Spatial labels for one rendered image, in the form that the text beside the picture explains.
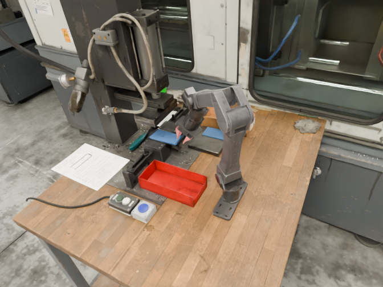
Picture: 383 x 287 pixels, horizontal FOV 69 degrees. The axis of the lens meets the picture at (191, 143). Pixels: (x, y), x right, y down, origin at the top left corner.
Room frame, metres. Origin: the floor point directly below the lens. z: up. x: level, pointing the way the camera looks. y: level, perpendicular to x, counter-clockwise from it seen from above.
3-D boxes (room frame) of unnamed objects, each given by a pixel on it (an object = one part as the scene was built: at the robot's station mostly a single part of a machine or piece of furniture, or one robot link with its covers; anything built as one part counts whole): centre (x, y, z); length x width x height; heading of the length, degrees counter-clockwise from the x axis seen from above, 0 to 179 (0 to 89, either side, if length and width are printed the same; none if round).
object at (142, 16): (1.04, 0.13, 1.37); 0.11 x 0.09 x 0.30; 148
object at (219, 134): (1.09, -0.14, 0.93); 0.15 x 0.07 x 0.03; 60
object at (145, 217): (0.67, 0.20, 0.90); 0.07 x 0.07 x 0.06; 58
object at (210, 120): (1.19, -0.20, 0.93); 0.25 x 0.13 x 0.08; 58
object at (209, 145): (1.06, -0.09, 0.91); 0.17 x 0.16 x 0.02; 148
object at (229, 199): (0.70, -0.13, 0.94); 0.20 x 0.07 x 0.08; 148
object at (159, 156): (1.05, 0.13, 0.94); 0.20 x 0.10 x 0.07; 148
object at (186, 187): (0.79, 0.09, 0.93); 0.25 x 0.12 x 0.06; 58
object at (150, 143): (1.05, 0.13, 0.98); 0.20 x 0.10 x 0.01; 148
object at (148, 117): (1.07, 0.19, 1.22); 0.26 x 0.18 x 0.30; 58
